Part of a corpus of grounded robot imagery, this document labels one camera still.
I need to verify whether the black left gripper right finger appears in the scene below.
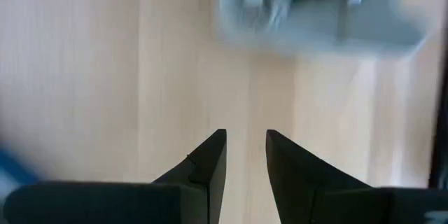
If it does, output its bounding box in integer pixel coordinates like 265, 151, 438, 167
265, 129, 448, 224

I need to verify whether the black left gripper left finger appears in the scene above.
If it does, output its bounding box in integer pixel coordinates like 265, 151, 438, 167
2, 128, 228, 224

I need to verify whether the blue object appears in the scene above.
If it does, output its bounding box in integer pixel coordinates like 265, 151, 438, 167
0, 145, 41, 202

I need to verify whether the translucent white plastic bin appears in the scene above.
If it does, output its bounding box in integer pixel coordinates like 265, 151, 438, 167
212, 0, 433, 59

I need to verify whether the black aluminium table frame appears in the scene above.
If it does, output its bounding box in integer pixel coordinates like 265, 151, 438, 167
427, 52, 448, 190

